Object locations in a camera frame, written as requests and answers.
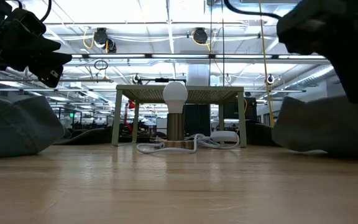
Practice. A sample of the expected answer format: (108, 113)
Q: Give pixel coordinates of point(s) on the dark grey baseball cap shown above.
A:
(89, 137)
(259, 133)

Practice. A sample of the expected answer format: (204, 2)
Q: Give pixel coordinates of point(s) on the black equipment box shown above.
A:
(235, 109)

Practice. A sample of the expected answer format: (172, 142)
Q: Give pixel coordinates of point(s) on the small black ceiling reel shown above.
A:
(269, 79)
(136, 79)

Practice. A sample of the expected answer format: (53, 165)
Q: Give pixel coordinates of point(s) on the long ceiling light bar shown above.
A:
(179, 56)

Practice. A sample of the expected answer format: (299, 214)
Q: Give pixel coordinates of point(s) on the black cabinet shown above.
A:
(197, 119)

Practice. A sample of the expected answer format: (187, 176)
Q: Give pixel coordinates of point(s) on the green perforated metal stand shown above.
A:
(210, 93)

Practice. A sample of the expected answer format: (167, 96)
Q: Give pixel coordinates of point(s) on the white light bulb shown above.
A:
(175, 95)

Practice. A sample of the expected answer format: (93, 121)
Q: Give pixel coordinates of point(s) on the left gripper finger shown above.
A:
(53, 67)
(26, 34)

